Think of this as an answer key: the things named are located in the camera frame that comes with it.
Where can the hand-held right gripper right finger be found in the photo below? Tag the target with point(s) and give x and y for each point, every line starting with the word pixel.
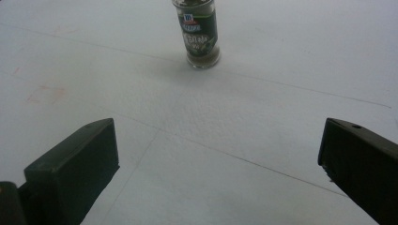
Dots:
pixel 363 162

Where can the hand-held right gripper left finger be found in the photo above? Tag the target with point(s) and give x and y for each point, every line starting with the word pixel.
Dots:
pixel 75 168

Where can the glass spice jar green label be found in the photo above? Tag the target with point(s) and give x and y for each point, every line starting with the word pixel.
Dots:
pixel 200 34

